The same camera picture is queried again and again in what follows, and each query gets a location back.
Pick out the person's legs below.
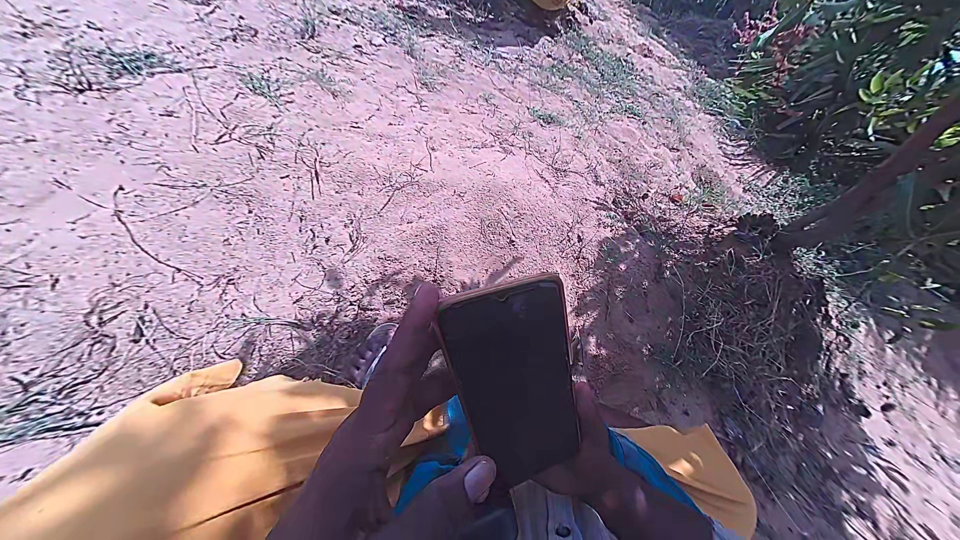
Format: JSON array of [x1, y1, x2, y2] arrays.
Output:
[[0, 322, 759, 540]]

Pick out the person's right hand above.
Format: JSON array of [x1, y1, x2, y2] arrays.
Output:
[[531, 381, 639, 519]]

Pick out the green leafy bush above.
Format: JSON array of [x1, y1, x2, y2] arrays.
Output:
[[731, 0, 960, 331]]

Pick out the thin curved dry twig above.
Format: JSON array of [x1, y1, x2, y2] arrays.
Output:
[[111, 185, 205, 286]]

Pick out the person's right forearm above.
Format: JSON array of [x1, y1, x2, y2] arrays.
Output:
[[596, 476, 715, 540]]

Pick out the brown tree trunk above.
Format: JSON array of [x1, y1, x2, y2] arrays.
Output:
[[771, 93, 960, 255]]

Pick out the person's left hand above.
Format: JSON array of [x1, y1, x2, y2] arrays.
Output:
[[267, 282, 498, 540]]

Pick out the heap of dry grass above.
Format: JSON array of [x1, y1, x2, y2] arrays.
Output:
[[652, 240, 837, 429]]

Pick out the black smartphone with brown case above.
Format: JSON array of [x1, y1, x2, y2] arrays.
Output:
[[435, 273, 582, 487]]

